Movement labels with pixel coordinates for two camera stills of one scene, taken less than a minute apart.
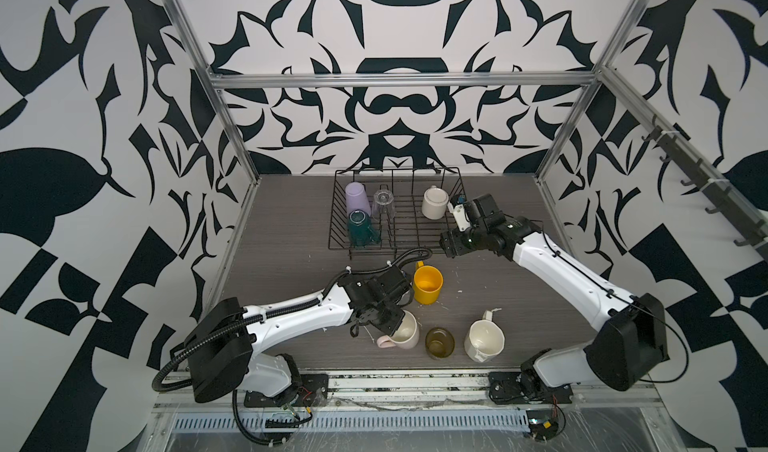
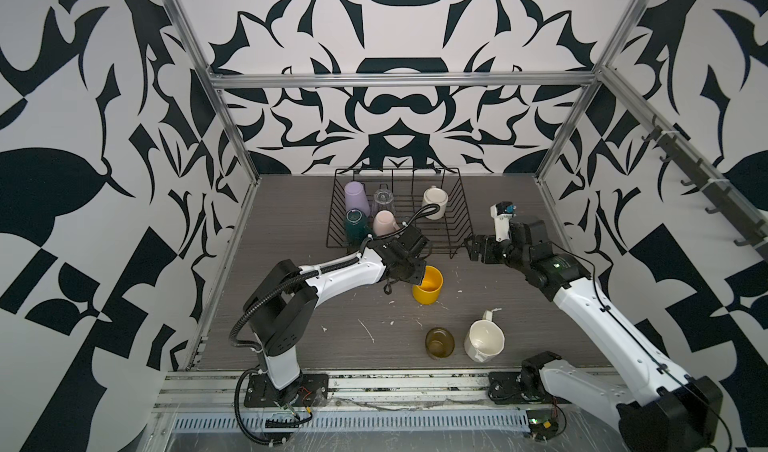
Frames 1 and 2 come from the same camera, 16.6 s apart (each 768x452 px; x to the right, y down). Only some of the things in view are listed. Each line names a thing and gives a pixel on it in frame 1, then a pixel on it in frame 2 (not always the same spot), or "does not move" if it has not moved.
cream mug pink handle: x=404 y=335 to x=384 y=223
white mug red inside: x=435 y=202 does not move
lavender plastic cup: x=356 y=198 does not move
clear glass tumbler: x=383 y=209 does not move
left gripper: x=388 y=329 to x=418 y=279
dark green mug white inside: x=360 y=232 does not move
